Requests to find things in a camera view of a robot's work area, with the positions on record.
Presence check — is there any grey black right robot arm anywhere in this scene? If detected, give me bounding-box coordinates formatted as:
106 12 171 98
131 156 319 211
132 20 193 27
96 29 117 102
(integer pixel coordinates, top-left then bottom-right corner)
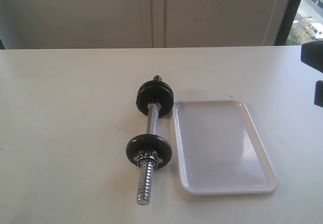
301 41 323 107

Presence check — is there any white plastic tray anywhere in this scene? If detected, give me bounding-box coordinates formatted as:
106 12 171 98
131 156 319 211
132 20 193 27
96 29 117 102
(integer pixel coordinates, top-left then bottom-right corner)
173 100 278 196

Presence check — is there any chrome dumbbell bar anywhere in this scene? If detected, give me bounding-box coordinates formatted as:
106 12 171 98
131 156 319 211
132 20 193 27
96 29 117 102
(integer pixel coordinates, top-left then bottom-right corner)
137 74 164 206

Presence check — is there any chrome spinlock collar nut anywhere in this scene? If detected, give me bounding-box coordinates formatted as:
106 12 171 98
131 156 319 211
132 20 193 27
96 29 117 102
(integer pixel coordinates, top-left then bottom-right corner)
133 150 163 170

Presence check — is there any black rubber wheel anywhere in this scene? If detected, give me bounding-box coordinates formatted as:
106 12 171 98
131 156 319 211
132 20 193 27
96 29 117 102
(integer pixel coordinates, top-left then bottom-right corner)
135 87 175 118

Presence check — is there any dark window frame post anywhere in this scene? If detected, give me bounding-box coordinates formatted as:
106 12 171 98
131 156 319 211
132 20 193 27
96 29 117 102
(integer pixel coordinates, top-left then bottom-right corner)
274 0 301 46

